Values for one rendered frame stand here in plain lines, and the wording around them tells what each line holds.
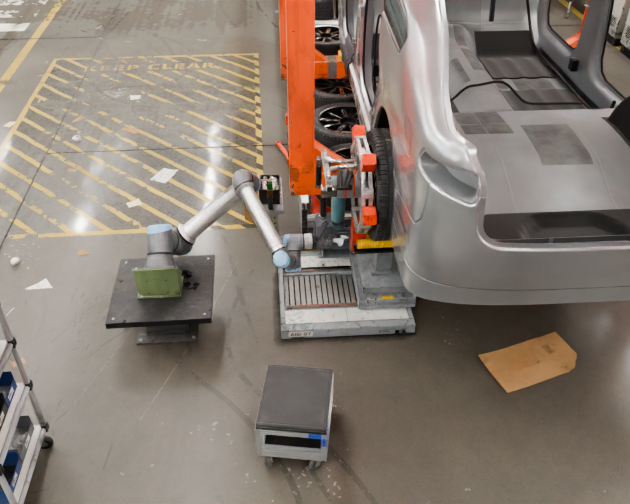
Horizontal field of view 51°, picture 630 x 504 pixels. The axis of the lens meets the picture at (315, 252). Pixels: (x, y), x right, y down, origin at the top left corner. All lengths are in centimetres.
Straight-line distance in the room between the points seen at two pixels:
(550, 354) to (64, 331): 299
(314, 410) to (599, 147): 227
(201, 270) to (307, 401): 126
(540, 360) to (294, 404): 160
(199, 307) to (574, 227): 214
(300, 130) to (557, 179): 155
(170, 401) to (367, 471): 116
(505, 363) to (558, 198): 101
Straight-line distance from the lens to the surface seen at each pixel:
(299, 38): 395
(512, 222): 363
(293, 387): 338
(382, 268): 423
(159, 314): 391
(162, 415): 379
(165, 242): 397
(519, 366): 411
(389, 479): 349
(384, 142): 371
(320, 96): 586
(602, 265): 317
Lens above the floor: 290
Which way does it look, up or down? 38 degrees down
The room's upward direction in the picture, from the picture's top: straight up
